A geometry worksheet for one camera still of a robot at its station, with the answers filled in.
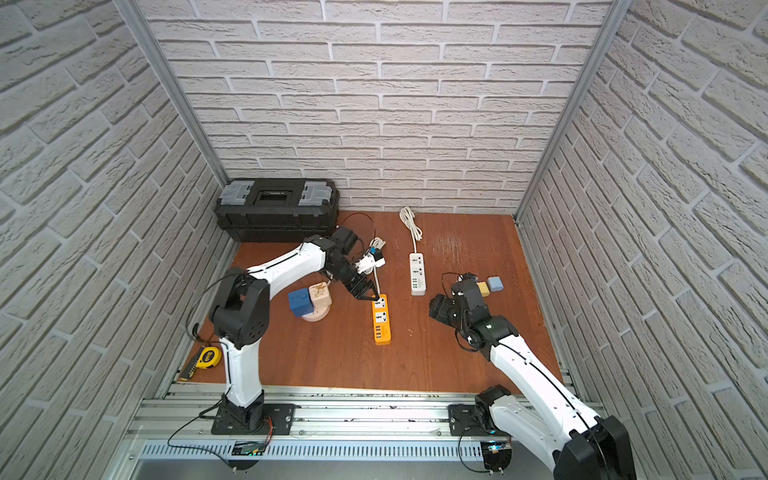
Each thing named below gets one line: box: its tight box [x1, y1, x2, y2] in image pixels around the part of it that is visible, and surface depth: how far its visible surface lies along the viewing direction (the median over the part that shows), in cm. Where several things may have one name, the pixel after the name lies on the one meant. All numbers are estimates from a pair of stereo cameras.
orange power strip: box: [372, 294, 391, 345], surface depth 90 cm
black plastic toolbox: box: [215, 178, 340, 243], surface depth 102 cm
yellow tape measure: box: [180, 346, 222, 381], surface depth 83 cm
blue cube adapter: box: [288, 288, 314, 318], surface depth 89 cm
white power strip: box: [409, 252, 426, 296], surface depth 102 cm
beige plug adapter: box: [308, 282, 333, 309], surface depth 90 cm
